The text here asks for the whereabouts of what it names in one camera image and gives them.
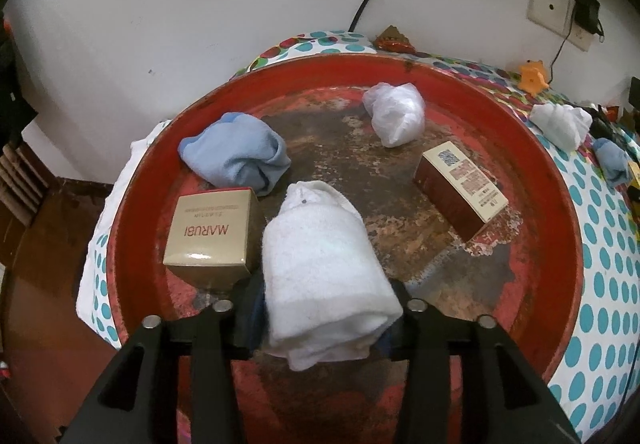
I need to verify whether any white sock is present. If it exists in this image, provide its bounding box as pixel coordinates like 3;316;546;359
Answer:
261;181;405;371
529;103;571;145

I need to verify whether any black power adapter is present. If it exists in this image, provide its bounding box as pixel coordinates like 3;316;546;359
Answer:
572;0;601;32

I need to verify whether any brown and yellow carton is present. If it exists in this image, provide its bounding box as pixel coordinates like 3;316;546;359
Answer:
413;141;510;243

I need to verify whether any orange pig toy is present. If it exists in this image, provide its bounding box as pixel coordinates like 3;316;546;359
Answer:
517;59;551;95

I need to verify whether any small light blue sock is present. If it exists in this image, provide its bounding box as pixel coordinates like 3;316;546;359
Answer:
592;138;632;187

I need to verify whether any white plastic bag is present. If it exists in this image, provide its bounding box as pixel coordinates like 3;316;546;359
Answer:
362;82;426;148

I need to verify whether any small brown wrapped candy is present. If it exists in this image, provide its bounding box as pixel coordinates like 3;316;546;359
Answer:
374;24;417;52

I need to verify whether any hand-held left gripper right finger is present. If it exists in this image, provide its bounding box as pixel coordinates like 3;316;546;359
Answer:
377;279;583;444

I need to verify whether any black adapter cable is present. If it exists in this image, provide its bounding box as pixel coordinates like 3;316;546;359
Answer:
550;24;573;82

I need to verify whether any beige cube carton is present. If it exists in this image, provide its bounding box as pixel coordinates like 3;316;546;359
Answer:
162;188;265;286

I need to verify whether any brown slatted wooden panel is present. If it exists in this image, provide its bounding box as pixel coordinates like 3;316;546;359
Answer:
0;137;51;227

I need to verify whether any white wall socket plate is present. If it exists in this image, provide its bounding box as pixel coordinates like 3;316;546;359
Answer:
527;0;598;52

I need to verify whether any polka dot tablecloth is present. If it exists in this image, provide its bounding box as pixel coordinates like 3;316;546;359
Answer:
75;29;640;432

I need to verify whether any round red rusty tray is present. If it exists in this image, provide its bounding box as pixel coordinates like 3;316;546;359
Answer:
106;53;585;444

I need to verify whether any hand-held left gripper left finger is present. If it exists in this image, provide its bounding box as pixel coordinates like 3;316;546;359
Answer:
60;269;266;444

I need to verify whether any dark object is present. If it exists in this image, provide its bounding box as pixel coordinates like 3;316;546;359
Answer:
0;9;40;145

